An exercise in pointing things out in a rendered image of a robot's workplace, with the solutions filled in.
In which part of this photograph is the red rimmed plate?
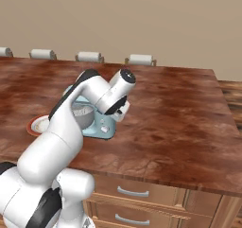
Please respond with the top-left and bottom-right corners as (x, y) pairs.
(26, 114), (51, 137)

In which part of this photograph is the wooden drawer front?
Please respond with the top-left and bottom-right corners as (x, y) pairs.
(93, 173), (187, 208)
(85, 201), (192, 228)

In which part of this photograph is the metal mixer bowl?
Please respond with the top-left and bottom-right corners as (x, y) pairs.
(72, 103), (95, 131)

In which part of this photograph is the light blue stand mixer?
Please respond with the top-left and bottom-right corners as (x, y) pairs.
(63, 84), (117, 141)

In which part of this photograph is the white chair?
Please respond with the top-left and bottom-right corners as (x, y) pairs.
(75, 51), (105, 64)
(28, 48), (58, 61)
(0, 46), (14, 58)
(124, 54), (158, 67)

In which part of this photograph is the grey drawer handle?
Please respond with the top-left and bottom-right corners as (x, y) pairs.
(114, 213), (151, 227)
(116, 185), (150, 199)

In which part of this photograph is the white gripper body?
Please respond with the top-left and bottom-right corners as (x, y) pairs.
(114, 100), (131, 123)

